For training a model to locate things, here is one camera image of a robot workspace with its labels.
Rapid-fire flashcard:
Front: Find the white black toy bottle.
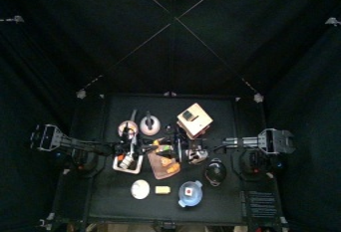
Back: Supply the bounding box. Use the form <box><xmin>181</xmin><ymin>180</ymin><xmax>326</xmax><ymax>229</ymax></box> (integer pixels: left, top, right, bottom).
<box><xmin>119</xmin><ymin>154</ymin><xmax>136</xmax><ymax>171</ymax></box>

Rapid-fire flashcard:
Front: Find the white grey toy pot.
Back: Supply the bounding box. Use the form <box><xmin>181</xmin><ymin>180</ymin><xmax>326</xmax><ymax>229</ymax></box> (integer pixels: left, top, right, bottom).
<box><xmin>184</xmin><ymin>147</ymin><xmax>208</xmax><ymax>166</ymax></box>

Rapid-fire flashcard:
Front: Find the brown wooden tray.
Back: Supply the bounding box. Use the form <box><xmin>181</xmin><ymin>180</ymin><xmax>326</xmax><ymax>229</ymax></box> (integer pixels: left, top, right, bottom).
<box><xmin>147</xmin><ymin>139</ymin><xmax>181</xmax><ymax>181</ymax></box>

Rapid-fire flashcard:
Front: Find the white square container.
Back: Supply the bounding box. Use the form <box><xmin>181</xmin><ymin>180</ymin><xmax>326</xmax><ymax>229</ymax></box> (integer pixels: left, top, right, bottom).
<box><xmin>112</xmin><ymin>153</ymin><xmax>145</xmax><ymax>175</ymax></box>

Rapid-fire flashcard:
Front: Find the pink toy frying pan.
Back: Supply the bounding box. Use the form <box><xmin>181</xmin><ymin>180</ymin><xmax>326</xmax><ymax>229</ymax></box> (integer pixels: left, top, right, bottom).
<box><xmin>117</xmin><ymin>109</ymin><xmax>140</xmax><ymax>139</ymax></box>

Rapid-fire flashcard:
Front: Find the yellow rectangular toy block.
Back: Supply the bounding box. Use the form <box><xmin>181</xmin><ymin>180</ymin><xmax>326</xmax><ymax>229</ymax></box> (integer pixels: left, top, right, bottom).
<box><xmin>155</xmin><ymin>185</ymin><xmax>171</xmax><ymax>195</ymax></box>

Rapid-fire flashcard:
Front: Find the black toy pot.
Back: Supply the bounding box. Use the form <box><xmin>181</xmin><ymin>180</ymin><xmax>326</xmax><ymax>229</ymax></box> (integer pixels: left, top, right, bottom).
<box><xmin>202</xmin><ymin>157</ymin><xmax>228</xmax><ymax>187</ymax></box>

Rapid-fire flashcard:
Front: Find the white round plate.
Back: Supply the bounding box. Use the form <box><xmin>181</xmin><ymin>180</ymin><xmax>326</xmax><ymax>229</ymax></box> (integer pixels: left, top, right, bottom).
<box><xmin>129</xmin><ymin>178</ymin><xmax>152</xmax><ymax>201</ymax></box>

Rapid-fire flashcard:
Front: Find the blue bowl with handles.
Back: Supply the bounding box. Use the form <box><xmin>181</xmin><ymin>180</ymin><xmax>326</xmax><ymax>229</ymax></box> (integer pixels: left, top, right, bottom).
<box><xmin>175</xmin><ymin>179</ymin><xmax>204</xmax><ymax>209</ymax></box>

